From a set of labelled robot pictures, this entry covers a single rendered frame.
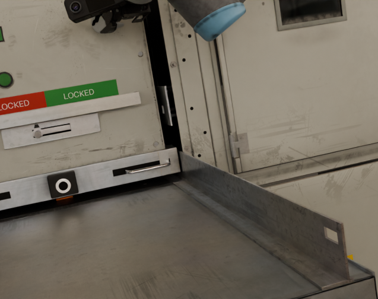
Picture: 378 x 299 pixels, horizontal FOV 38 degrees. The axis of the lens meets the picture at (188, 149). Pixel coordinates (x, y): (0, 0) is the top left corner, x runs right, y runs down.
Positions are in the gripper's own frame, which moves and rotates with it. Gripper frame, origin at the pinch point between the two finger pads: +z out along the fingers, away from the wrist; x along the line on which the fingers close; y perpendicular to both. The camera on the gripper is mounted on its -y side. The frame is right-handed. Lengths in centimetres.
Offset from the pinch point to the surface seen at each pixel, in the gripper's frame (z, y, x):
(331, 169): -5, 48, -45
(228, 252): -41, -7, -50
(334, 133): -9, 49, -37
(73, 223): -3.5, -16.7, -40.0
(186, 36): -6.3, 18.1, -7.2
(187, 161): -1.9, 11.9, -33.9
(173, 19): -6.8, 15.9, -3.2
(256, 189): -39, 1, -43
